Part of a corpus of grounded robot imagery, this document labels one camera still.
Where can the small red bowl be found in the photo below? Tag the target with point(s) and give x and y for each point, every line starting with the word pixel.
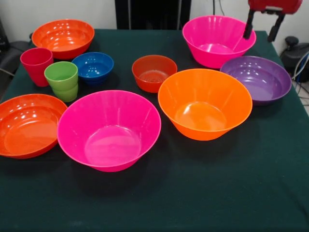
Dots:
pixel 152 77

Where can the deep red-orange bowl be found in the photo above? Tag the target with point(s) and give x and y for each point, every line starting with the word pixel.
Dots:
pixel 62 41

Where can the orange bowl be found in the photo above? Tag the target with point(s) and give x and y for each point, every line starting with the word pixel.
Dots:
pixel 202 113

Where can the shallow red-orange bowl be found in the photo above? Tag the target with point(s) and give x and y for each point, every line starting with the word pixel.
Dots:
pixel 26 135

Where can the dark green tablecloth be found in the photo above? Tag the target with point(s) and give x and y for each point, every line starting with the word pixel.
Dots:
pixel 193 193

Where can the purple bowl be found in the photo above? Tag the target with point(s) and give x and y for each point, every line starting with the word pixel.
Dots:
pixel 260 82

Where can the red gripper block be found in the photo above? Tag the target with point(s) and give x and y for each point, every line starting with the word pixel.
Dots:
pixel 275 4

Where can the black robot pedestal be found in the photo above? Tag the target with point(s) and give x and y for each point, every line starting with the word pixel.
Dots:
pixel 154 14

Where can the blue bowl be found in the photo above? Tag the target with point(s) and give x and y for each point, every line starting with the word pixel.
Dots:
pixel 93 68

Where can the pink bowl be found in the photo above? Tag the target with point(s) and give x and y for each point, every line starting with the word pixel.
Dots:
pixel 111 142
pixel 212 48

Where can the green cup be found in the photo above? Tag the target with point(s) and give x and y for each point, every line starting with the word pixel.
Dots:
pixel 63 84

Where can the red cup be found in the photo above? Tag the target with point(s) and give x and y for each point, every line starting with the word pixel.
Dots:
pixel 35 70

